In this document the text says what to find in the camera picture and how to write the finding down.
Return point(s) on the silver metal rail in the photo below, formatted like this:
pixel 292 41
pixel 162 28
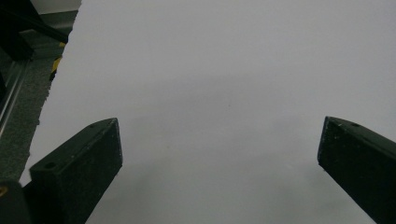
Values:
pixel 11 93

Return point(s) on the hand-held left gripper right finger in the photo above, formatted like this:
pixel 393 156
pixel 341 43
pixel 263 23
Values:
pixel 361 161

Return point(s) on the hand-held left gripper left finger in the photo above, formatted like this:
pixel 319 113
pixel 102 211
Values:
pixel 77 168

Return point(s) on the yellow and black tape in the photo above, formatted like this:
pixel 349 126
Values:
pixel 56 63

